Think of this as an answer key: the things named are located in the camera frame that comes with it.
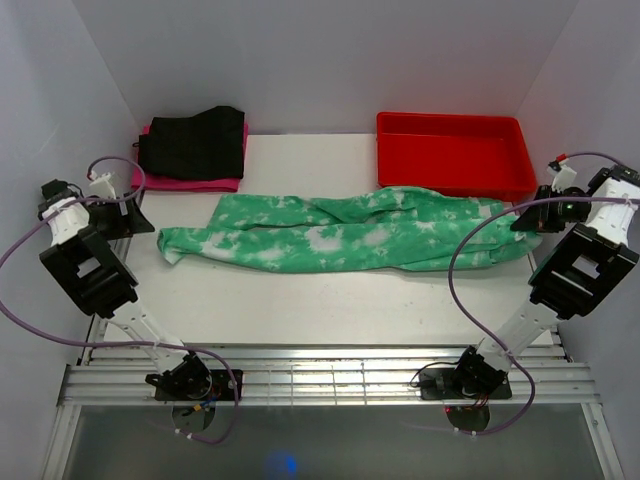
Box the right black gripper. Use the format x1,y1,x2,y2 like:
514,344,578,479
510,185,592,234

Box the green tie-dye trousers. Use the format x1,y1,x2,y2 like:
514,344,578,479
156,187,542,274

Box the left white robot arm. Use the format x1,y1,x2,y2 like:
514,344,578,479
38,179,213,400

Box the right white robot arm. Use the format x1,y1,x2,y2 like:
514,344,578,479
451,161,639,397

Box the pink folded trousers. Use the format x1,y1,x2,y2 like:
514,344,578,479
131,123,249,194

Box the black folded trousers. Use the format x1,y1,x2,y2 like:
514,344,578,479
138,106,245,181

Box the red plastic tray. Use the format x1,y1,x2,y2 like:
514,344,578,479
376,112,538,203

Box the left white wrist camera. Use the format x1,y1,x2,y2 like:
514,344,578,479
88,170,120,200

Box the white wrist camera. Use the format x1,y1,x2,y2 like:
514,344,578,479
88,170,120,200
547,154,577,193

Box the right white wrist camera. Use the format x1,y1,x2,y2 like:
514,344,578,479
547,154,577,193

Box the aluminium rail frame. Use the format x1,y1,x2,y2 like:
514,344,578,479
42,329,624,479

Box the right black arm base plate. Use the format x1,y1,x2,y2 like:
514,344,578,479
415,364,512,401

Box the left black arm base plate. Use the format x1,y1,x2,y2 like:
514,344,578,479
153,369,244,402

